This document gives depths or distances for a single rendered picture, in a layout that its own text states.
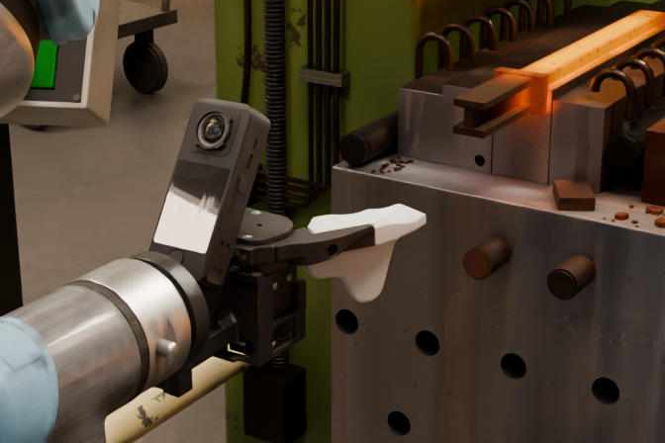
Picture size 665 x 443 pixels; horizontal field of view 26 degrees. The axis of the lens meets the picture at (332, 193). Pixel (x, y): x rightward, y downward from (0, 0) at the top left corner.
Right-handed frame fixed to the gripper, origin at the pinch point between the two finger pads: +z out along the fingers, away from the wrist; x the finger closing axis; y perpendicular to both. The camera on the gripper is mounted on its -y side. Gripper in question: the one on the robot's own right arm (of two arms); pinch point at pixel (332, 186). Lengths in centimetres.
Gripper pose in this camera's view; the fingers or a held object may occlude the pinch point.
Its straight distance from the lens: 99.7
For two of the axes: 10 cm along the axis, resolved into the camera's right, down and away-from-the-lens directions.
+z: 5.4, -2.9, 7.9
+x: 8.4, 1.8, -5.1
